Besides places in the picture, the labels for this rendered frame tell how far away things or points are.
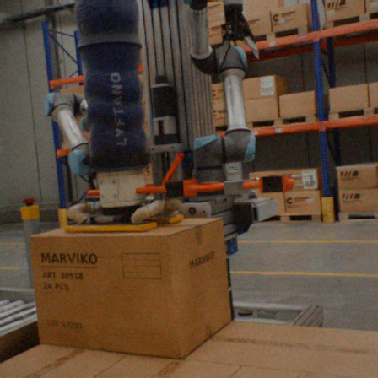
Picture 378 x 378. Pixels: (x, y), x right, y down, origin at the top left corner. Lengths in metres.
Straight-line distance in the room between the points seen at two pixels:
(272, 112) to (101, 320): 7.55
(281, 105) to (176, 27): 6.63
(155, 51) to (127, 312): 1.34
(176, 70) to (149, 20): 0.28
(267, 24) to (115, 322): 7.91
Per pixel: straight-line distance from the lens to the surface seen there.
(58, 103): 2.77
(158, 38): 2.67
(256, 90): 9.31
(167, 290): 1.75
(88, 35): 1.99
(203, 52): 2.43
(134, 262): 1.79
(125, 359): 1.86
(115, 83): 1.94
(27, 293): 2.84
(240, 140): 2.32
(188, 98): 2.56
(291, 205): 9.17
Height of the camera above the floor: 1.17
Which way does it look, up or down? 3 degrees down
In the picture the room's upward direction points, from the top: 5 degrees counter-clockwise
